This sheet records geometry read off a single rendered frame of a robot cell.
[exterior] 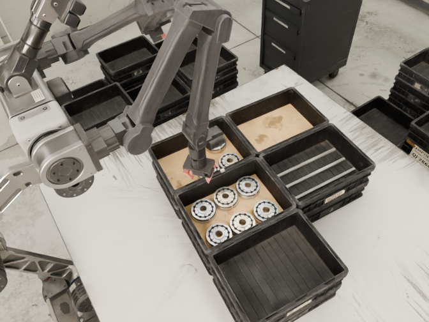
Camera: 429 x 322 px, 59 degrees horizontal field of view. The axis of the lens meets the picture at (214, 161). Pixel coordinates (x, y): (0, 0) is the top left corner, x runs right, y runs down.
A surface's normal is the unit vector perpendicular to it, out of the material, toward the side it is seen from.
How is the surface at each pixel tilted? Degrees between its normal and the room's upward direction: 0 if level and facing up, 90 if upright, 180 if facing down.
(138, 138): 90
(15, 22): 90
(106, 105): 0
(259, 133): 0
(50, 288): 0
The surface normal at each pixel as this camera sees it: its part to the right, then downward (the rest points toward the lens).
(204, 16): 0.55, 0.62
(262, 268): -0.05, -0.63
